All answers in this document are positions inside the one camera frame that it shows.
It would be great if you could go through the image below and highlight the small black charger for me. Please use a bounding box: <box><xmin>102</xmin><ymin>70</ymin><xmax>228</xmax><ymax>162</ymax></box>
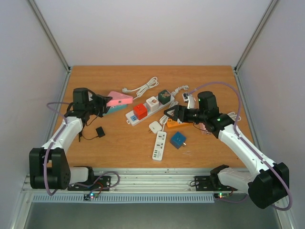
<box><xmin>96</xmin><ymin>126</ymin><xmax>105</xmax><ymax>138</ymax></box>

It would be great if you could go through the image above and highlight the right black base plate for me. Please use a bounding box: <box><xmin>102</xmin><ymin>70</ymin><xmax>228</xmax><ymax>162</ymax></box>
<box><xmin>189</xmin><ymin>176</ymin><xmax>237</xmax><ymax>192</ymax></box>

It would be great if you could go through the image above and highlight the white cable bundle right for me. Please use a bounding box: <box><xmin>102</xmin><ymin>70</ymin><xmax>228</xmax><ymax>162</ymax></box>
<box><xmin>227</xmin><ymin>111</ymin><xmax>242</xmax><ymax>122</ymax></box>

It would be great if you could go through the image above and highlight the left small circuit board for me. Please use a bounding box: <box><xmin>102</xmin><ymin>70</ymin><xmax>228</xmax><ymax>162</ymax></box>
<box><xmin>83</xmin><ymin>193</ymin><xmax>99</xmax><ymax>201</ymax></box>

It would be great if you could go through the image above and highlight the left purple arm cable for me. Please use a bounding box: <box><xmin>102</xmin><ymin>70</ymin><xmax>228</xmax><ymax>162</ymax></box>
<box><xmin>43</xmin><ymin>102</ymin><xmax>72</xmax><ymax>196</ymax></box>

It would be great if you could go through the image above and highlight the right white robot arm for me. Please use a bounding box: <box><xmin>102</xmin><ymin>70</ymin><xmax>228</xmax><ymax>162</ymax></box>
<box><xmin>164</xmin><ymin>91</ymin><xmax>292</xmax><ymax>211</ymax></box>

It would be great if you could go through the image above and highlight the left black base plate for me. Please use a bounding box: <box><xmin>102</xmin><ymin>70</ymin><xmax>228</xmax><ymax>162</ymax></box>
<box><xmin>67</xmin><ymin>176</ymin><xmax>111</xmax><ymax>192</ymax></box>

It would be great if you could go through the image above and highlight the white power strip with USB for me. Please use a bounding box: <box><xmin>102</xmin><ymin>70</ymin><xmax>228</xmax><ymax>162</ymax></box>
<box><xmin>152</xmin><ymin>131</ymin><xmax>167</xmax><ymax>161</ymax></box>

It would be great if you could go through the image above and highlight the teal strip white cable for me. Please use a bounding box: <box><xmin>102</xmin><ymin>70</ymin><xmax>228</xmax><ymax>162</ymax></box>
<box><xmin>122</xmin><ymin>76</ymin><xmax>159</xmax><ymax>100</ymax></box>

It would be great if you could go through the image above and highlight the pink triangular power strip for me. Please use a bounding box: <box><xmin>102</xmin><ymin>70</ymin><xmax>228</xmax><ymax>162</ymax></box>
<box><xmin>107</xmin><ymin>91</ymin><xmax>133</xmax><ymax>107</ymax></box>

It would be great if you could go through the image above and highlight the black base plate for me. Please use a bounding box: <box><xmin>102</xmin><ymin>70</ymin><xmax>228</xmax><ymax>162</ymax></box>
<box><xmin>189</xmin><ymin>176</ymin><xmax>237</xmax><ymax>192</ymax></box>
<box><xmin>67</xmin><ymin>176</ymin><xmax>111</xmax><ymax>192</ymax></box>

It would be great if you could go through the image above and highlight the small circuit board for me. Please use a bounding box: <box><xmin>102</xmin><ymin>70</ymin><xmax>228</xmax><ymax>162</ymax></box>
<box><xmin>214</xmin><ymin>192</ymin><xmax>231</xmax><ymax>199</ymax></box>
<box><xmin>83</xmin><ymin>193</ymin><xmax>99</xmax><ymax>201</ymax></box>

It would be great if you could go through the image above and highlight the small white flat adapter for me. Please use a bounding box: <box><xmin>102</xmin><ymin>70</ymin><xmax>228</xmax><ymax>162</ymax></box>
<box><xmin>149</xmin><ymin>121</ymin><xmax>162</xmax><ymax>134</ymax></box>

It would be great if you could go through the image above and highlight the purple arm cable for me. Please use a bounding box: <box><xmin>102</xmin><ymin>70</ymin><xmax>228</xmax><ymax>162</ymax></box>
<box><xmin>43</xmin><ymin>102</ymin><xmax>72</xmax><ymax>196</ymax></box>
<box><xmin>187</xmin><ymin>81</ymin><xmax>293</xmax><ymax>211</ymax></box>

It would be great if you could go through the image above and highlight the red cube adapter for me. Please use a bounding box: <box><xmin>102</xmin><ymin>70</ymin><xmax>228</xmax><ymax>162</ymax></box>
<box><xmin>133</xmin><ymin>104</ymin><xmax>148</xmax><ymax>120</ymax></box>

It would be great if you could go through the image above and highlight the long white multicolour power strip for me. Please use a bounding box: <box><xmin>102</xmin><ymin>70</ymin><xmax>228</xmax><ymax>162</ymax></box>
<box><xmin>125</xmin><ymin>95</ymin><xmax>174</xmax><ymax>126</ymax></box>

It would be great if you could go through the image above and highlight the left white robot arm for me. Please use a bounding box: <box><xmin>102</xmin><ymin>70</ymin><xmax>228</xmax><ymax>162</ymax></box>
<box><xmin>29</xmin><ymin>88</ymin><xmax>112</xmax><ymax>196</ymax></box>

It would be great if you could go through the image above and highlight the blue cube adapter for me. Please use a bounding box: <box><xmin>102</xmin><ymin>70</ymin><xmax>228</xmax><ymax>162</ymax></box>
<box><xmin>170</xmin><ymin>132</ymin><xmax>186</xmax><ymax>149</ymax></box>

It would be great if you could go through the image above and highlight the orange power strip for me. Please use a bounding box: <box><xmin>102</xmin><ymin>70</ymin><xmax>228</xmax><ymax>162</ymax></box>
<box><xmin>166</xmin><ymin>119</ymin><xmax>192</xmax><ymax>129</ymax></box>

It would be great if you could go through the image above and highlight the white cube adapter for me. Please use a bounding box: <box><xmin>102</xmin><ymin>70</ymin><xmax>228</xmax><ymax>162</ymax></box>
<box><xmin>146</xmin><ymin>96</ymin><xmax>159</xmax><ymax>112</ymax></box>

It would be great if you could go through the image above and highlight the dark green cube adapter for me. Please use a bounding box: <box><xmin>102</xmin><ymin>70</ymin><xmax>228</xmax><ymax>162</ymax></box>
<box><xmin>158</xmin><ymin>90</ymin><xmax>171</xmax><ymax>105</ymax></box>

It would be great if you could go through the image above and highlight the teal power strip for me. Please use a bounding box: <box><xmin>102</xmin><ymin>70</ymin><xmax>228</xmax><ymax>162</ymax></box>
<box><xmin>104</xmin><ymin>104</ymin><xmax>127</xmax><ymax>115</ymax></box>

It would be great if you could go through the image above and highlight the white strip cable centre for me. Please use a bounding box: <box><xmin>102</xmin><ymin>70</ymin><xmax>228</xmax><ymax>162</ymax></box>
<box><xmin>159</xmin><ymin>85</ymin><xmax>191</xmax><ymax>125</ymax></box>

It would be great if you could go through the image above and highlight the grey slotted cable duct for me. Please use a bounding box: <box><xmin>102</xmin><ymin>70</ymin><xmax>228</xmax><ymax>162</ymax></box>
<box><xmin>32</xmin><ymin>193</ymin><xmax>214</xmax><ymax>204</ymax></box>

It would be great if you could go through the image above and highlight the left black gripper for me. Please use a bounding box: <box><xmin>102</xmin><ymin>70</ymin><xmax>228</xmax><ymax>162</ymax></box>
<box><xmin>86</xmin><ymin>94</ymin><xmax>112</xmax><ymax>117</ymax></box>

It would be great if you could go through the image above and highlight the pink cube adapter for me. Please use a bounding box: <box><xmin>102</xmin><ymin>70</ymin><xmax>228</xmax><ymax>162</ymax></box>
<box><xmin>198</xmin><ymin>123</ymin><xmax>211</xmax><ymax>135</ymax></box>

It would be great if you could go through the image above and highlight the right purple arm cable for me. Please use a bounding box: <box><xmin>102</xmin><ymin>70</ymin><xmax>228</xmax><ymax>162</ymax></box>
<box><xmin>187</xmin><ymin>81</ymin><xmax>293</xmax><ymax>211</ymax></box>

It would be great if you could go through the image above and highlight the right small circuit board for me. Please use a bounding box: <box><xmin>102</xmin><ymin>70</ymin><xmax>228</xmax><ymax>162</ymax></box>
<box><xmin>214</xmin><ymin>192</ymin><xmax>231</xmax><ymax>199</ymax></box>

